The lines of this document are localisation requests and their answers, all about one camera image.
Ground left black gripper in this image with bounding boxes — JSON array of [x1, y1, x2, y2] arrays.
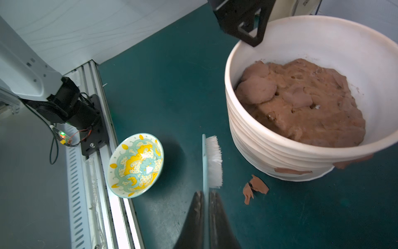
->
[[208, 0, 276, 47]]

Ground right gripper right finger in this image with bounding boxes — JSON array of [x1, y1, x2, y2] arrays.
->
[[209, 190, 241, 249]]

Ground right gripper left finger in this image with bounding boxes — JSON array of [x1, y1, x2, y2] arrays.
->
[[174, 191, 204, 249]]

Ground light teal scrub brush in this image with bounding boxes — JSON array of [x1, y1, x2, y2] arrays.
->
[[202, 134, 223, 197]]

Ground white ceramic pot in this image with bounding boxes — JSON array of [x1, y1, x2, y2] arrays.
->
[[224, 16, 398, 182]]

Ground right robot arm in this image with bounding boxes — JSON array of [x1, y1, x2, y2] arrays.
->
[[1, 20, 240, 249]]

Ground brown mud flake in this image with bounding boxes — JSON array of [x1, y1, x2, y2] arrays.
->
[[243, 183, 254, 205], [249, 174, 269, 195]]

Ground brown clay mud lump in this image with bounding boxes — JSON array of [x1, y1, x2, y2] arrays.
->
[[235, 59, 366, 148]]

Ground yellow teal patterned bowl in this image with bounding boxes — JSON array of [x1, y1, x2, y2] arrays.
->
[[106, 133, 164, 199]]

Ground green table mat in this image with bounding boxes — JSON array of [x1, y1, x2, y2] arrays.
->
[[99, 5, 398, 249]]

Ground right base wiring bundle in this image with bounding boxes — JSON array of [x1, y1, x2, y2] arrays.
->
[[21, 102, 94, 166]]

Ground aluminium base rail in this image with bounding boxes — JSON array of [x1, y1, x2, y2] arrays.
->
[[65, 61, 145, 249]]

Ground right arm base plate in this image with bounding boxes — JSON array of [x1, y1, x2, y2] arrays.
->
[[80, 94, 109, 157]]

